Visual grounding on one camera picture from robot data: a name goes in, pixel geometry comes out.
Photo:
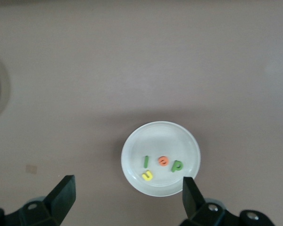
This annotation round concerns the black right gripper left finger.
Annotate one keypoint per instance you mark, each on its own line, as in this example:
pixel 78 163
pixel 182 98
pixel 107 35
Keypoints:
pixel 59 202

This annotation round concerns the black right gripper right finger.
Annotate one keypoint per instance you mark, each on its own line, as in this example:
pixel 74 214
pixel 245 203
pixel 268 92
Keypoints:
pixel 193 204

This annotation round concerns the green foam letter p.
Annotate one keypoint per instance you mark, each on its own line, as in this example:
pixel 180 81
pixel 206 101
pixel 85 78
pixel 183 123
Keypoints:
pixel 174 168

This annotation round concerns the orange foam letter e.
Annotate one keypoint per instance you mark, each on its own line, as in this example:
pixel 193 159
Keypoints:
pixel 166 161

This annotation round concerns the yellow foam letter u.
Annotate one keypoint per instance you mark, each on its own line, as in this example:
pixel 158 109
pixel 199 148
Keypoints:
pixel 147 177

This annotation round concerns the green foam letter l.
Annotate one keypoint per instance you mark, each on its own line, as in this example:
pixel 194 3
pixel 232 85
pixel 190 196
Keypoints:
pixel 146 161

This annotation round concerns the clear tape patch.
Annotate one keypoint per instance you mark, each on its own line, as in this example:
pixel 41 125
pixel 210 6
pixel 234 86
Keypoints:
pixel 31 168

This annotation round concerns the beige brown round plate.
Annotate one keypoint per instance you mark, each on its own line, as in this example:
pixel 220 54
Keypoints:
pixel 160 141

